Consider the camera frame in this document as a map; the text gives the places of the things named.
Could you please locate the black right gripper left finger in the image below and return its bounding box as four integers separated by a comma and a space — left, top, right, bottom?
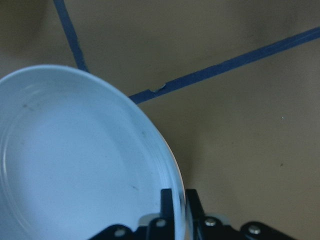
90, 188, 174, 240

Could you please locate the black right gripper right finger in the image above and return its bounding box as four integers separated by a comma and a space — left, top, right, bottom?
185, 189, 294, 240

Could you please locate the blue plate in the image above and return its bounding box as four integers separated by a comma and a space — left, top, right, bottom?
0, 65, 186, 240

